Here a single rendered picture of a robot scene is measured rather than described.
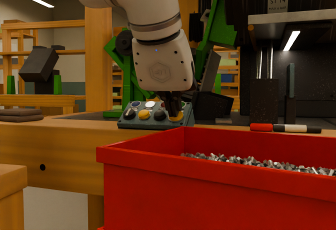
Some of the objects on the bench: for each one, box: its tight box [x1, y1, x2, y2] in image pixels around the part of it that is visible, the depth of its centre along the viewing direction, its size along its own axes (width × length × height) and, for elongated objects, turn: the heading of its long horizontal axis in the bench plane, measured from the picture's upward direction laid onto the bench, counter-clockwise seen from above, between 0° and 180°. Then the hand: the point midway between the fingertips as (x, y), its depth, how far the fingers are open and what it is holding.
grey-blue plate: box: [284, 64, 296, 125], centre depth 68 cm, size 10×2×14 cm
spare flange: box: [216, 118, 232, 124], centre depth 74 cm, size 6×4×1 cm
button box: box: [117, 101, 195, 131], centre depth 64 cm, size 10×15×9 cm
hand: (173, 104), depth 58 cm, fingers closed
